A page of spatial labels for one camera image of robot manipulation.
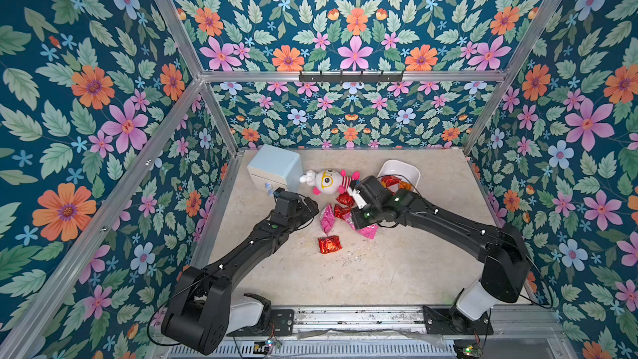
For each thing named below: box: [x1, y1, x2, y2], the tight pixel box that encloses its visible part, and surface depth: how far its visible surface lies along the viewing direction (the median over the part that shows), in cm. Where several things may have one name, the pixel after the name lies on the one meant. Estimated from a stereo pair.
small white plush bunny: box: [299, 169, 316, 187], surface depth 106 cm
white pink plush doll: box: [312, 169, 361, 196], surface depth 101 cm
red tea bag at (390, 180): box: [380, 175, 403, 188], surface depth 107 cm
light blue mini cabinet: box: [246, 143, 305, 192], surface depth 98 cm
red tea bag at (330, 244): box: [317, 235, 343, 255], surface depth 88 cm
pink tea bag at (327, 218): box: [319, 203, 336, 236], surface depth 95 cm
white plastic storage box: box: [377, 158, 422, 193], surface depth 109 cm
